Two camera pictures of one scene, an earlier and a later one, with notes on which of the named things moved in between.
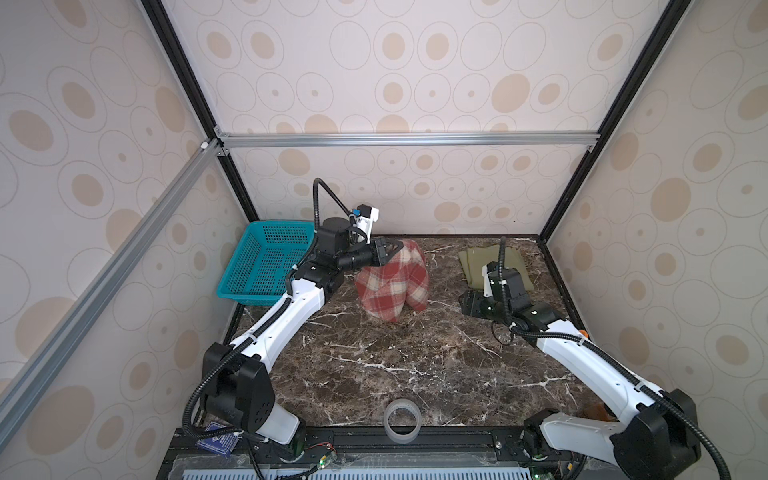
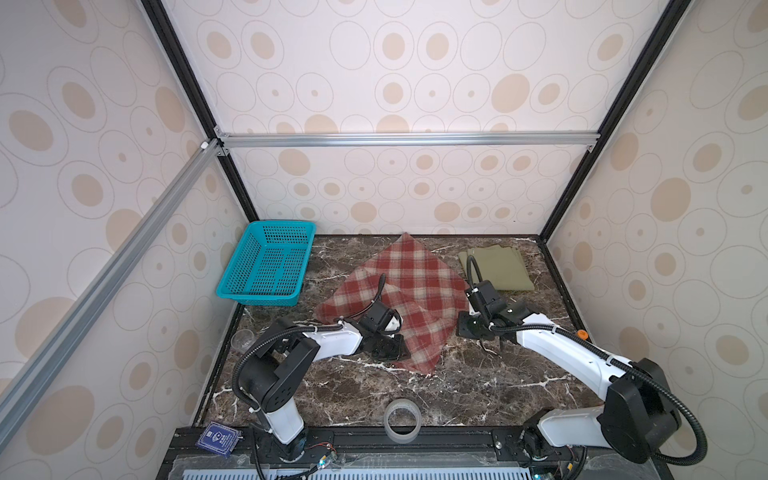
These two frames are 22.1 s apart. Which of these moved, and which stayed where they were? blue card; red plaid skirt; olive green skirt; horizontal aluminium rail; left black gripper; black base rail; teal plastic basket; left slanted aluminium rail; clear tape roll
Moved: left black gripper; red plaid skirt; olive green skirt
Stayed: horizontal aluminium rail; left slanted aluminium rail; blue card; clear tape roll; teal plastic basket; black base rail
